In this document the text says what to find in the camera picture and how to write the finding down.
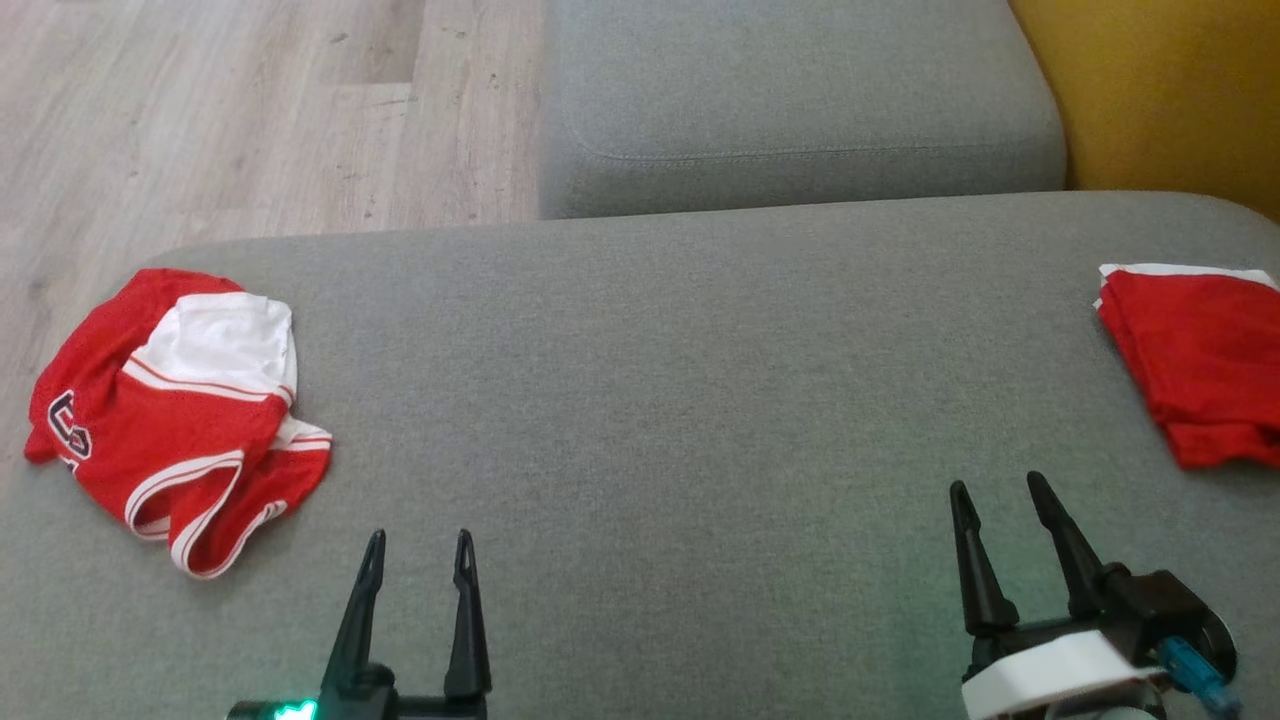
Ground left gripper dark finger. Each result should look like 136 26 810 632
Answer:
443 529 493 699
320 530 394 702

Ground large grey sofa seat cushion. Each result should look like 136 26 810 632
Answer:
0 190 1280 720

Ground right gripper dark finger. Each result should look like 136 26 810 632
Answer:
948 480 1022 637
1026 471 1112 617

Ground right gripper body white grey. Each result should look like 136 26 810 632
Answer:
959 611 1168 720

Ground small grey sofa cushion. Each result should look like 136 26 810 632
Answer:
537 0 1069 222

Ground red white sports shorts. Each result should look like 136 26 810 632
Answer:
1092 262 1280 472

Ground blue right camera cable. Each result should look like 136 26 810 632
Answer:
1157 636 1245 718

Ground red white basketball jersey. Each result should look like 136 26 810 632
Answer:
24 267 334 581

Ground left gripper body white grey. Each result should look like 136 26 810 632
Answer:
226 692 492 720

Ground yellow upholstered panel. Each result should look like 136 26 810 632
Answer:
1007 0 1280 224

